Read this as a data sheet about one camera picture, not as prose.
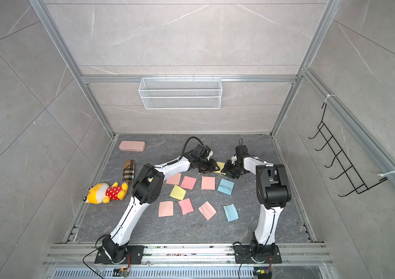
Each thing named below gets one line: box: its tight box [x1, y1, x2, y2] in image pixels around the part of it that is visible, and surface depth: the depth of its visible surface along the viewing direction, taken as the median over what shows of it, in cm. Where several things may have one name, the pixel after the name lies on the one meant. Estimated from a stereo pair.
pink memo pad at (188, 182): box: [180, 175, 197, 191], surface depth 98 cm
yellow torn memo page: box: [169, 184, 187, 201], surface depth 94 cm
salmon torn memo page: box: [198, 201, 217, 221], surface depth 87 cm
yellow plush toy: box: [83, 181, 129, 205], surface depth 87 cm
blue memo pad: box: [217, 178, 236, 196], surface depth 95 cm
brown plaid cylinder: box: [122, 159, 136, 184], surface depth 100 cm
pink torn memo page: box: [158, 201, 174, 218], surface depth 88 cm
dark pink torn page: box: [177, 197, 195, 216], surface depth 89 cm
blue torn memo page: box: [223, 203, 239, 222], surface depth 87 cm
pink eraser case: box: [118, 140, 146, 152], surface depth 113 cm
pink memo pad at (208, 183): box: [200, 176, 216, 191], surface depth 97 cm
